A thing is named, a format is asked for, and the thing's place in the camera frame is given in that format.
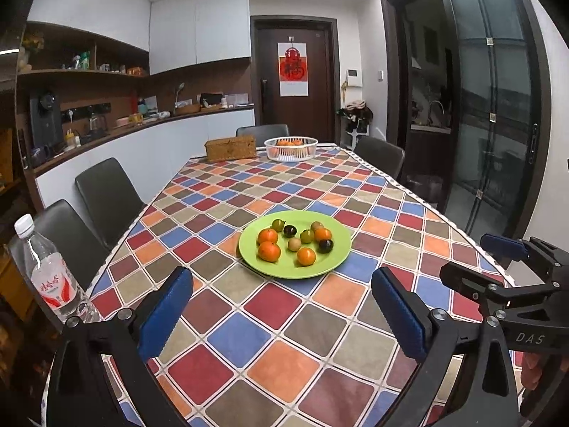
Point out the clear plastic water bottle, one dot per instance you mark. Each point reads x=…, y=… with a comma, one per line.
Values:
x=49, y=275

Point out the tan round fruit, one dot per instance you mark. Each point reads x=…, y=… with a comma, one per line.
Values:
x=316, y=226
x=294, y=244

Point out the dark purple plum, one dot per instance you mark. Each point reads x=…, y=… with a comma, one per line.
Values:
x=290, y=231
x=325, y=245

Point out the white upper cabinets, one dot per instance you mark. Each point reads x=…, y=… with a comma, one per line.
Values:
x=200, y=22

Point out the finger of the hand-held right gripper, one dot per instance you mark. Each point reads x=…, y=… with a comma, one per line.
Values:
x=471, y=278
x=504, y=247

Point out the dark brown door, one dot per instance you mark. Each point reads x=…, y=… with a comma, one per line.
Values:
x=320, y=111

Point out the kitchen faucet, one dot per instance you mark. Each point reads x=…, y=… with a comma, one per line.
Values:
x=438, y=107

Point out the person's right hand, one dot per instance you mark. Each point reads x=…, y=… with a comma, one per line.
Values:
x=535, y=371

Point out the yellow flowers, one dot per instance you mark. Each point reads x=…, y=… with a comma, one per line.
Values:
x=32, y=41

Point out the white plastic basket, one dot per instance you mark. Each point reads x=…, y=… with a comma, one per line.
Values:
x=291, y=155

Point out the green round fruit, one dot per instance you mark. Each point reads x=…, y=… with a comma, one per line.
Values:
x=278, y=224
x=306, y=235

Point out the glass kettle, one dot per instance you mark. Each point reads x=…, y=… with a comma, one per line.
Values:
x=98, y=122

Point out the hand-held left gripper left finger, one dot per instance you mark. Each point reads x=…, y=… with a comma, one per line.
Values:
x=166, y=316

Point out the sliding glass door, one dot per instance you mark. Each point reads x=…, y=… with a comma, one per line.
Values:
x=493, y=124

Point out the wooden wall shelf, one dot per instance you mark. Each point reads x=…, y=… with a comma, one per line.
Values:
x=89, y=71

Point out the pink bowl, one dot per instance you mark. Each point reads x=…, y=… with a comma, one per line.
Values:
x=122, y=121

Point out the dark trash bin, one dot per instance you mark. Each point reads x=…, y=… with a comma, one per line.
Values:
x=424, y=187

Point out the colourful checkered tablecloth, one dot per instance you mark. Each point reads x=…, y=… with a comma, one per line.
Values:
x=266, y=333

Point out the white desk lamp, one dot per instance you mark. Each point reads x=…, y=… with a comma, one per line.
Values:
x=178, y=91

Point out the dark grey dining chair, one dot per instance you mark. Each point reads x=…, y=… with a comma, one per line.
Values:
x=380, y=155
x=111, y=195
x=66, y=235
x=262, y=130

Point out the red and white wall poster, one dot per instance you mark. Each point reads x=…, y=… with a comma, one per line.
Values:
x=293, y=69

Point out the white lower cabinets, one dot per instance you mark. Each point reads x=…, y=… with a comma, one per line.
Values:
x=178, y=142

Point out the white intercom panel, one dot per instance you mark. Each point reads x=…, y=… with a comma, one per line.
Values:
x=354, y=75

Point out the orange tangerine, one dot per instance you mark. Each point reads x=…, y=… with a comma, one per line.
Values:
x=323, y=234
x=267, y=236
x=269, y=251
x=306, y=256

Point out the brown wicker box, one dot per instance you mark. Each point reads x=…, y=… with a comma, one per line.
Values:
x=230, y=149

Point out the black water dispenser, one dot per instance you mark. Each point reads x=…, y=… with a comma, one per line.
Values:
x=44, y=115

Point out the pile of coats and bags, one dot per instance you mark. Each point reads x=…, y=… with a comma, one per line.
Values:
x=355, y=113

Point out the white cabinets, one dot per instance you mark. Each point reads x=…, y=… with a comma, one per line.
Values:
x=178, y=142
x=200, y=22

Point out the green plate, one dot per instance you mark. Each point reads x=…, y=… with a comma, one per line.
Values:
x=340, y=235

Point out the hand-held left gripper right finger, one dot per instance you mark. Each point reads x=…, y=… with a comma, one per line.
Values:
x=398, y=316

